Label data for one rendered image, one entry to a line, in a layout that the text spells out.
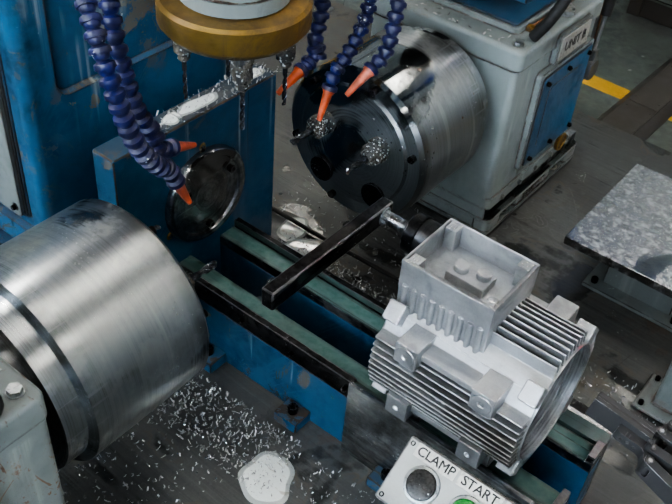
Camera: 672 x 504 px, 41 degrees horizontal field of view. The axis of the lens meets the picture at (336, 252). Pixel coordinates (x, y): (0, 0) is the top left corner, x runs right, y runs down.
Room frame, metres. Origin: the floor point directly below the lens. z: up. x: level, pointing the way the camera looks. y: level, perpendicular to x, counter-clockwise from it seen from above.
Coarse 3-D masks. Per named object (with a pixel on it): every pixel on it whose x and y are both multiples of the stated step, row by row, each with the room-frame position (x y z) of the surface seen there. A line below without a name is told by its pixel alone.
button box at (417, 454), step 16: (416, 448) 0.54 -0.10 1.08; (432, 448) 0.55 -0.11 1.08; (400, 464) 0.53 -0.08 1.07; (416, 464) 0.53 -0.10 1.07; (432, 464) 0.53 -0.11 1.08; (448, 464) 0.53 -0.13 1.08; (384, 480) 0.52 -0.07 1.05; (400, 480) 0.52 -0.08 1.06; (448, 480) 0.51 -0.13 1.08; (464, 480) 0.51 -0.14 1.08; (480, 480) 0.51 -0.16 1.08; (384, 496) 0.51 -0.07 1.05; (400, 496) 0.51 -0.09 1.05; (432, 496) 0.50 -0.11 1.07; (448, 496) 0.50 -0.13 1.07; (464, 496) 0.50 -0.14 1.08; (480, 496) 0.50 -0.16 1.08; (496, 496) 0.50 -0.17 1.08
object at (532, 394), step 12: (396, 300) 0.74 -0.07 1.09; (384, 312) 0.73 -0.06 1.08; (396, 312) 0.73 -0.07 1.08; (408, 312) 0.73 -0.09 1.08; (396, 324) 0.72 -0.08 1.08; (576, 324) 0.73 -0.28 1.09; (588, 324) 0.73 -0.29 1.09; (588, 336) 0.72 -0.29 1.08; (372, 384) 0.73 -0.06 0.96; (528, 384) 0.63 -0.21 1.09; (528, 396) 0.62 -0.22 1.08; (540, 396) 0.62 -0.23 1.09; (504, 468) 0.62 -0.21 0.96; (516, 468) 0.62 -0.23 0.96
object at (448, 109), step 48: (432, 48) 1.20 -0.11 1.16; (336, 96) 1.13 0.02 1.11; (384, 96) 1.09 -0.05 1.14; (432, 96) 1.12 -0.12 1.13; (480, 96) 1.18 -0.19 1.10; (336, 144) 1.13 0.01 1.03; (384, 144) 1.07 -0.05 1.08; (432, 144) 1.07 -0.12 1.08; (336, 192) 1.13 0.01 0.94; (384, 192) 1.07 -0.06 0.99
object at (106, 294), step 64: (0, 256) 0.68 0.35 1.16; (64, 256) 0.68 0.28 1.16; (128, 256) 0.70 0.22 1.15; (0, 320) 0.60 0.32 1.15; (64, 320) 0.61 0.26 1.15; (128, 320) 0.64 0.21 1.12; (192, 320) 0.68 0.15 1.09; (64, 384) 0.57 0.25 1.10; (128, 384) 0.60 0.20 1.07; (64, 448) 0.55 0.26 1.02
